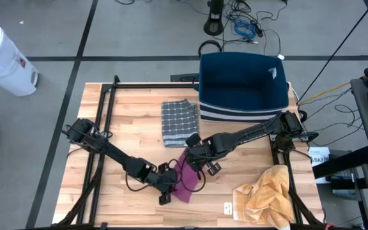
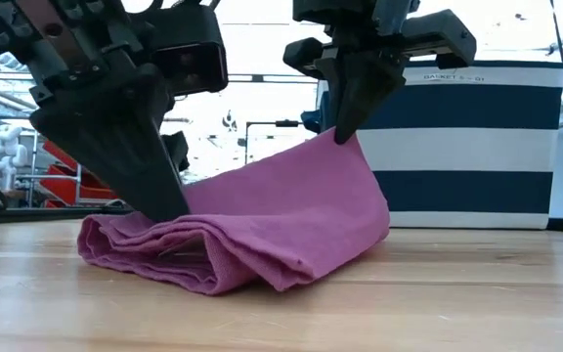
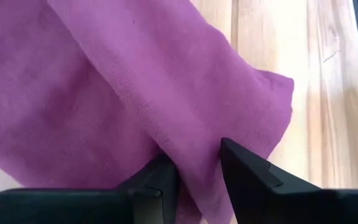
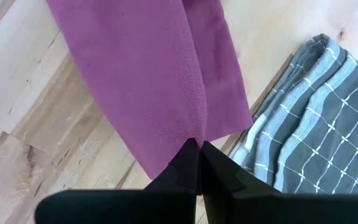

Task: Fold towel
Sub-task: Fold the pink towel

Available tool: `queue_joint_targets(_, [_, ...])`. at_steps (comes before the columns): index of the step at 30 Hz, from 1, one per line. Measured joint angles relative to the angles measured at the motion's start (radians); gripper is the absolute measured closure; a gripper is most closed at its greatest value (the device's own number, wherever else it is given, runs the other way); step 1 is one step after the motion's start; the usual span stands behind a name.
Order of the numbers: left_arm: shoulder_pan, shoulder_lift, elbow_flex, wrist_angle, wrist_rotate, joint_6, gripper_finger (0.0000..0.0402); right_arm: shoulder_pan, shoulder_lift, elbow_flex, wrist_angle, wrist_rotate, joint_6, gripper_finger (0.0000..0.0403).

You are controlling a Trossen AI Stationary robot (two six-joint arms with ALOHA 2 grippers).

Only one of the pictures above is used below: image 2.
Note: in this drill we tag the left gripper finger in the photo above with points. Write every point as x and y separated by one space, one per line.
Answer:
115 137
178 149

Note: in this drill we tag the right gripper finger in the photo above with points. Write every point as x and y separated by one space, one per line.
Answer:
364 88

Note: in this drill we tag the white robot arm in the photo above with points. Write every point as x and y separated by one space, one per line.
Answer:
5 151

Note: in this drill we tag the small black ceiling reel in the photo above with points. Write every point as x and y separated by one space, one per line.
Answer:
229 119

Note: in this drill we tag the navy white striped basket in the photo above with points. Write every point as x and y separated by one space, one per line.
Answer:
457 151

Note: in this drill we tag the magenta towel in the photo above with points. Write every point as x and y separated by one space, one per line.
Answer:
286 210

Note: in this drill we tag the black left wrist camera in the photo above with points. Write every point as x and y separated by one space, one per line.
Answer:
188 54

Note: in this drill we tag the black table frame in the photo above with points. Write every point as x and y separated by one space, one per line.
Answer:
17 215

